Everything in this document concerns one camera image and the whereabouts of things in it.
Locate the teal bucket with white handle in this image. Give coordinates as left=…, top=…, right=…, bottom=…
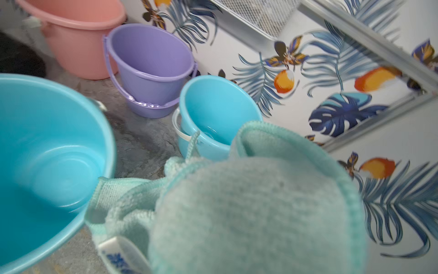
left=172, top=75, right=263, bottom=161

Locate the mint green microfiber cloth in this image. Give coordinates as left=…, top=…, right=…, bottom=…
left=85, top=122, right=367, bottom=274

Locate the purple plastic bucket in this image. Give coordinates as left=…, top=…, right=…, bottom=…
left=103, top=24, right=198, bottom=119

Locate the pink plastic bucket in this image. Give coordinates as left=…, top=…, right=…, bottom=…
left=18, top=0, right=126, bottom=80

